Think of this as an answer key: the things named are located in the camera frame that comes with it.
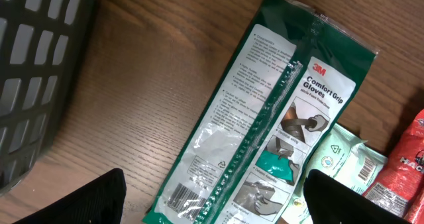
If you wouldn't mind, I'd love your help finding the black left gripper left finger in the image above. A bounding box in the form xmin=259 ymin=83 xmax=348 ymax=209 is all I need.
xmin=15 ymin=168 xmax=127 ymax=224

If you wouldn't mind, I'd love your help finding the grey plastic mesh basket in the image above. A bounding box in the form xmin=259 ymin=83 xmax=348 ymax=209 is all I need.
xmin=1 ymin=0 xmax=96 ymax=194

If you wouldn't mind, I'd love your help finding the light blue tissue pack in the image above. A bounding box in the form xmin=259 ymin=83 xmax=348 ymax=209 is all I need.
xmin=281 ymin=124 xmax=388 ymax=223

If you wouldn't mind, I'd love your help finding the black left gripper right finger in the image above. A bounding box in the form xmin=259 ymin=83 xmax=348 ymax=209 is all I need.
xmin=303 ymin=169 xmax=409 ymax=224

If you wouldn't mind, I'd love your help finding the green white package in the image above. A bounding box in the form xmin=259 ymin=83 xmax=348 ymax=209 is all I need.
xmin=143 ymin=0 xmax=378 ymax=224

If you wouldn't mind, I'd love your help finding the red snack bag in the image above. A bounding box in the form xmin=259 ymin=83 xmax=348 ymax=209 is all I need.
xmin=362 ymin=111 xmax=423 ymax=217
xmin=404 ymin=190 xmax=424 ymax=224

